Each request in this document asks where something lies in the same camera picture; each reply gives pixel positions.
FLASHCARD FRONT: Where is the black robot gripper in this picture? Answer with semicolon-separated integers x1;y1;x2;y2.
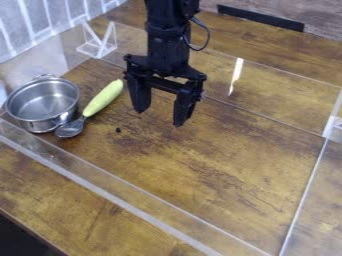
122;23;205;127

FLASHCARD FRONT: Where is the green handled metal spoon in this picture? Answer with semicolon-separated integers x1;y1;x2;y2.
54;79;122;138

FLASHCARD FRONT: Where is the clear acrylic triangle stand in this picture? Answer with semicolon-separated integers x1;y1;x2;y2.
76;22;117;59

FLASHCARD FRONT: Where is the small stainless steel pot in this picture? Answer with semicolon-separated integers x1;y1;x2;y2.
5;74;80;133

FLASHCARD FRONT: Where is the black strip on table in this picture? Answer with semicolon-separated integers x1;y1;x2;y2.
216;4;304;32

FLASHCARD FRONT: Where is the clear acrylic front barrier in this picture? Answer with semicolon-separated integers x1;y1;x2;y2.
0;118;271;256

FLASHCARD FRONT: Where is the clear acrylic barrier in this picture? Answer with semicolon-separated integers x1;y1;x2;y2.
0;118;271;256
279;90;342;256

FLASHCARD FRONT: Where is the clear acrylic right barrier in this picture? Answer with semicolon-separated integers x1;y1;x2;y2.
279;90;342;256

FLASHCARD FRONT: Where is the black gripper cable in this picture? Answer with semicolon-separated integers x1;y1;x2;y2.
183;15;211;52

